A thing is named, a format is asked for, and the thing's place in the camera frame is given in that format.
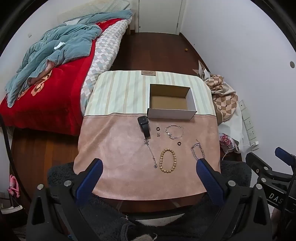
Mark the white door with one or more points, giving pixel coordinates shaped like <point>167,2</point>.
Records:
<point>159,16</point>

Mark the striped and pink tablecloth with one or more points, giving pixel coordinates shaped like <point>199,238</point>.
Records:
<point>115,143</point>

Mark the checkered bed sheet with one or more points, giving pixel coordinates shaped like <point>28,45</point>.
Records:
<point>104,55</point>

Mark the black smartwatch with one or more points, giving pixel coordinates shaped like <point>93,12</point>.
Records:
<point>145,128</point>

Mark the pale pillow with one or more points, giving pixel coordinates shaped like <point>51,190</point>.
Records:
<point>101,8</point>

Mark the teal duvet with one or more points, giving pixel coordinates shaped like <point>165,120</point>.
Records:
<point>55,51</point>

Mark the light wooden bed frame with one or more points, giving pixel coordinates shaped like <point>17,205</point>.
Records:
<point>133,24</point>

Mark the white paper tag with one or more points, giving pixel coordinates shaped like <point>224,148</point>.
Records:
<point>59,45</point>

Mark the bed with red cover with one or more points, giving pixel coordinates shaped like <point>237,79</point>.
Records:
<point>53,99</point>

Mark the cardboard box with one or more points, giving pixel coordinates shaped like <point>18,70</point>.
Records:
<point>170,102</point>

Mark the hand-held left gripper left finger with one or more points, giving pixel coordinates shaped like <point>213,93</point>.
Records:
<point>90,180</point>

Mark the brown checkered cloth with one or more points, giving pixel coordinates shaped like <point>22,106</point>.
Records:
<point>222,97</point>

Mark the dark fuzzy garment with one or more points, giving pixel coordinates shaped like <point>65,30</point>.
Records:
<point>108,217</point>

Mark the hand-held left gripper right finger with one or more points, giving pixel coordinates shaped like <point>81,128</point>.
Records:
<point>209,180</point>

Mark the pink fabric item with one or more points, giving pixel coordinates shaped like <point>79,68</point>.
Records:
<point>13,185</point>

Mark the white plastic bag red print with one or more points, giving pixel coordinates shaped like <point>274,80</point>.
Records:
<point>233,129</point>

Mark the white power strip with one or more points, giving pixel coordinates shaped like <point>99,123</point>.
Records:
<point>248,122</point>

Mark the grey round wall cap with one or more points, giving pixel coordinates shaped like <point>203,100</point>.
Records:
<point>292,64</point>

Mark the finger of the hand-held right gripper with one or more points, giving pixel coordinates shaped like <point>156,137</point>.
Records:
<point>284,155</point>
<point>257,163</point>

